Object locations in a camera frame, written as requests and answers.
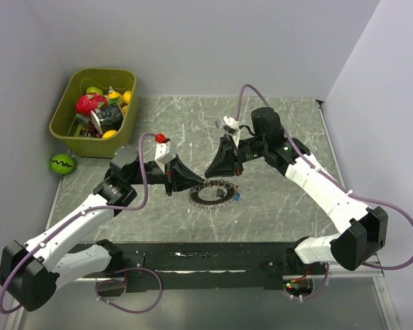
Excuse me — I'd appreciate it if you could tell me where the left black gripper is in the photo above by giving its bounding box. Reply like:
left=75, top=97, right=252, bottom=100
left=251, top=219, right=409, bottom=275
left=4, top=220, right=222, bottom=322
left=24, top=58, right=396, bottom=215
left=127, top=153, right=204, bottom=196

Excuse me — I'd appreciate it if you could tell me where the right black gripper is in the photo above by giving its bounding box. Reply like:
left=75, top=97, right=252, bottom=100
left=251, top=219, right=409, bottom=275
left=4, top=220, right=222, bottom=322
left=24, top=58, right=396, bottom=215
left=204, top=133, right=268, bottom=179

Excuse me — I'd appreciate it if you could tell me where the black key fob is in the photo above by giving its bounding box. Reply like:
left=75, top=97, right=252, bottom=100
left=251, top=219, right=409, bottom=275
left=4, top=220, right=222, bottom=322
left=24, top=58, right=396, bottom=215
left=216, top=188, right=226, bottom=198

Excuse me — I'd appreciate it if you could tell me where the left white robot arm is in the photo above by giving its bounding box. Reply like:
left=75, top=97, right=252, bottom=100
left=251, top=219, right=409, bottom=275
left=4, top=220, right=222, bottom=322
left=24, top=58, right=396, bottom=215
left=0, top=142, right=204, bottom=311

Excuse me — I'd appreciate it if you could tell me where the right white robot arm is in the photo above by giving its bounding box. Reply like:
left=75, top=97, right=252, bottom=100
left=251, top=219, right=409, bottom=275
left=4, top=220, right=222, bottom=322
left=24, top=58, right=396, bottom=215
left=204, top=107, right=388, bottom=274

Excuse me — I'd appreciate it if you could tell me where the black cup in bin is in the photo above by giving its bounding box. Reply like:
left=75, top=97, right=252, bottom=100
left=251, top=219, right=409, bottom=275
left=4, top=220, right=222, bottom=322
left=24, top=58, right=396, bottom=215
left=90, top=103, right=124, bottom=133

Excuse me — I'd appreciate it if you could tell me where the yellow lemon toy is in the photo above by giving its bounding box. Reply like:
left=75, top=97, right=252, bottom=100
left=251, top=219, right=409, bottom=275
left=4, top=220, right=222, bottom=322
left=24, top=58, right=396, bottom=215
left=123, top=91, right=132, bottom=105

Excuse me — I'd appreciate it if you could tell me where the green watermelon ball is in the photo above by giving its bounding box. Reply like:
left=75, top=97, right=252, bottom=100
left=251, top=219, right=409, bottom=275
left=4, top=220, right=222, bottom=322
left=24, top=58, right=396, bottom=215
left=50, top=153, right=75, bottom=175

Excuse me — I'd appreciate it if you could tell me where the olive green plastic bin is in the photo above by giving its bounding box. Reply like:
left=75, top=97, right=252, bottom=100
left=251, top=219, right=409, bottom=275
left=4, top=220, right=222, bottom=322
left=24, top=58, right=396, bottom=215
left=49, top=68, right=138, bottom=158

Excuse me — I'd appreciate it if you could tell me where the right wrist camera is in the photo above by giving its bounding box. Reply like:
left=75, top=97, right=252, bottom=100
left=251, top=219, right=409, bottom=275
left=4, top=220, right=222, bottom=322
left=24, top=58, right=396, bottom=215
left=215, top=116, right=240, bottom=135

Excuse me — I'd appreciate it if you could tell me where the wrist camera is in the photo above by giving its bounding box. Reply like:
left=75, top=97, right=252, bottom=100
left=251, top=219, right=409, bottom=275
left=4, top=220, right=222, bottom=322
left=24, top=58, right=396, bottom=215
left=155, top=133, right=177, bottom=166
left=215, top=116, right=240, bottom=135

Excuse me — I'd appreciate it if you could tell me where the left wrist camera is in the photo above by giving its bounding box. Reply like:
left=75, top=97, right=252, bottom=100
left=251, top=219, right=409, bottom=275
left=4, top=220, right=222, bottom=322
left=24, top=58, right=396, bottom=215
left=155, top=133, right=177, bottom=166

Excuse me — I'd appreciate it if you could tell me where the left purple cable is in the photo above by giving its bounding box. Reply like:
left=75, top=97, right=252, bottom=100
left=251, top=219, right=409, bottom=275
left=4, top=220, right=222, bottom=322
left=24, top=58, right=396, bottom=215
left=0, top=132, right=165, bottom=316

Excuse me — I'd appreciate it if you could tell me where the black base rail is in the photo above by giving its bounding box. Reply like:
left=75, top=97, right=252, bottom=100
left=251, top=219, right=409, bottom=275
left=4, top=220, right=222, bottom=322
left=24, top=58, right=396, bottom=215
left=90, top=242, right=326, bottom=293

